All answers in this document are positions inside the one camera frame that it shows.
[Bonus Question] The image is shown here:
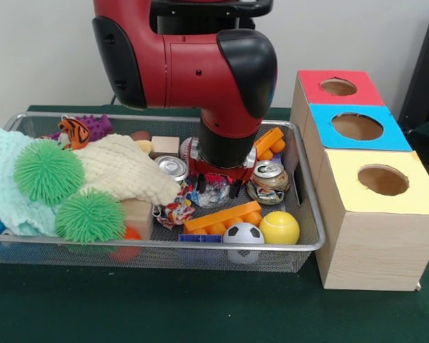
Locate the long orange toy piece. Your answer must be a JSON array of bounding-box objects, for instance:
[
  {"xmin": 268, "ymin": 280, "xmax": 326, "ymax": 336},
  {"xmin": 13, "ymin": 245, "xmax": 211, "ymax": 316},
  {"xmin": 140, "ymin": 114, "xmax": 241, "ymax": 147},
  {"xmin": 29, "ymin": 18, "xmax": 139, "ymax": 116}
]
[{"xmin": 253, "ymin": 126, "xmax": 286, "ymax": 161}]

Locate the green spiky rubber ball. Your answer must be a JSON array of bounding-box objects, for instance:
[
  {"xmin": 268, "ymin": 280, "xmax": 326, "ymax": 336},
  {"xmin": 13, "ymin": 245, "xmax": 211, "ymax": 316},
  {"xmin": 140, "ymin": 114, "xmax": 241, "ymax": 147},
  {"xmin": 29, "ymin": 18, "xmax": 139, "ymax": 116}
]
[
  {"xmin": 13, "ymin": 138, "xmax": 86, "ymax": 207},
  {"xmin": 54, "ymin": 189, "xmax": 127, "ymax": 244}
]

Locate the cream cloth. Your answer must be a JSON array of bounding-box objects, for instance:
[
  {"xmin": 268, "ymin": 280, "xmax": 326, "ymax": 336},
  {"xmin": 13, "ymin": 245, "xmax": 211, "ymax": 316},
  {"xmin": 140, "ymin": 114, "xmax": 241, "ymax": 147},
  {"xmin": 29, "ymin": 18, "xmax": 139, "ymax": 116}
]
[{"xmin": 73, "ymin": 134, "xmax": 182, "ymax": 208}]

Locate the tiger plush keychain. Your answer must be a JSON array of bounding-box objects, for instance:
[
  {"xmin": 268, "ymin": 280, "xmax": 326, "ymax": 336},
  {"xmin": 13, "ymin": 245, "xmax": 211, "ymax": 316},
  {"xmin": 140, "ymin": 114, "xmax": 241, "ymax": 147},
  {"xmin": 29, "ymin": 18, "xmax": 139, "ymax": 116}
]
[{"xmin": 56, "ymin": 117, "xmax": 90, "ymax": 149}]

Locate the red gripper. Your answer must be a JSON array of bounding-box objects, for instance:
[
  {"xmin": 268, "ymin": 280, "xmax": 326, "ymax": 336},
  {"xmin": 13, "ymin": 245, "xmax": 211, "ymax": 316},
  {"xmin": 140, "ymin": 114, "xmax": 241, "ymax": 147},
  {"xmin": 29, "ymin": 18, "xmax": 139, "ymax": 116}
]
[{"xmin": 187, "ymin": 145, "xmax": 258, "ymax": 199}]

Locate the clear foil packet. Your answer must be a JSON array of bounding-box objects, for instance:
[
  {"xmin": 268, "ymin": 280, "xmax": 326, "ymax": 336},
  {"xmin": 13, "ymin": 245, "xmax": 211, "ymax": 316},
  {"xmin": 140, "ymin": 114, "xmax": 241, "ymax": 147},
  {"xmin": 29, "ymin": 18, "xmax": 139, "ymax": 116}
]
[{"xmin": 189, "ymin": 174, "xmax": 233, "ymax": 209}]

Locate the orange toy building block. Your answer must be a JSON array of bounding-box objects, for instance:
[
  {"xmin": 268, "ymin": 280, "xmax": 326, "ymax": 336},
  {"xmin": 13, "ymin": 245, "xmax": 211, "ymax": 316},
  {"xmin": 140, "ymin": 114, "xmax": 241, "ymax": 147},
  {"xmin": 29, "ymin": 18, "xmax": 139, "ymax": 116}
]
[{"xmin": 184, "ymin": 200, "xmax": 264, "ymax": 235}]

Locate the yellow foam ball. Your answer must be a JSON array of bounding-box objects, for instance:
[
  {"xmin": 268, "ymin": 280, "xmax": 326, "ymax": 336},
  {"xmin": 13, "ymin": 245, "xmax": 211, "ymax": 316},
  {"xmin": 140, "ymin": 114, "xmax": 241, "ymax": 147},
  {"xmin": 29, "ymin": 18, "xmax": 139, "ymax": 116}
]
[{"xmin": 259, "ymin": 210, "xmax": 301, "ymax": 246}]

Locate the silver mesh bin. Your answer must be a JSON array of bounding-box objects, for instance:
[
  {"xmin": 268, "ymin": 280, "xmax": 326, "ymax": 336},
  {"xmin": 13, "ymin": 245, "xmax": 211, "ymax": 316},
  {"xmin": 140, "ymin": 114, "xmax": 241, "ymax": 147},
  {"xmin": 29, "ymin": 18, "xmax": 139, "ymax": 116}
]
[{"xmin": 0, "ymin": 112, "xmax": 326, "ymax": 274}]

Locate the wooden box with three holes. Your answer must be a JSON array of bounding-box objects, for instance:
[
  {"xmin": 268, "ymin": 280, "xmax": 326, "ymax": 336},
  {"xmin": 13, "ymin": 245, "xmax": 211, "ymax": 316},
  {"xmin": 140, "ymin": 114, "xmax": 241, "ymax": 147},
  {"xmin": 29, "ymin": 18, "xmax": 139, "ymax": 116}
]
[{"xmin": 290, "ymin": 69, "xmax": 429, "ymax": 291}]

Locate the crushed printed can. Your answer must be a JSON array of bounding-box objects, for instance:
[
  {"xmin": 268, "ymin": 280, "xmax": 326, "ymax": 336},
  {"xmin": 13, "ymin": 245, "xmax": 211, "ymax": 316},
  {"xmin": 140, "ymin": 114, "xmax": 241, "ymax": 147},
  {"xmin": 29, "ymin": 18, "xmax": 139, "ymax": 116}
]
[{"xmin": 247, "ymin": 160, "xmax": 290, "ymax": 205}]

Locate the small soccer ball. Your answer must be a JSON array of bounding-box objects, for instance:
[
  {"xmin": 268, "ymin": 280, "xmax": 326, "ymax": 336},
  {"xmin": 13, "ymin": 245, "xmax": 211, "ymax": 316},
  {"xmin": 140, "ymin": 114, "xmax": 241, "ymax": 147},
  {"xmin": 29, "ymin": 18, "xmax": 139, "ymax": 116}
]
[{"xmin": 222, "ymin": 222, "xmax": 265, "ymax": 264}]

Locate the mint green cloth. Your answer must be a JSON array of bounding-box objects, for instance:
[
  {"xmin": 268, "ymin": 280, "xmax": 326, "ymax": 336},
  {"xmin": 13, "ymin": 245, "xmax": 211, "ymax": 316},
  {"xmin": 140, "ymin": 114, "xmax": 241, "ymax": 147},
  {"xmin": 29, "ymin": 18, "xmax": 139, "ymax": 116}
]
[{"xmin": 0, "ymin": 129, "xmax": 60, "ymax": 237}]

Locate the silver can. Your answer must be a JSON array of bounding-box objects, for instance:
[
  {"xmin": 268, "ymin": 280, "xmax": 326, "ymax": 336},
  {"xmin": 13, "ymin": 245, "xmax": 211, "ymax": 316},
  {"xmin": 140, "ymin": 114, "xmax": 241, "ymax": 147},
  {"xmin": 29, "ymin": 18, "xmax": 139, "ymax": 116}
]
[{"xmin": 154, "ymin": 154, "xmax": 189, "ymax": 183}]

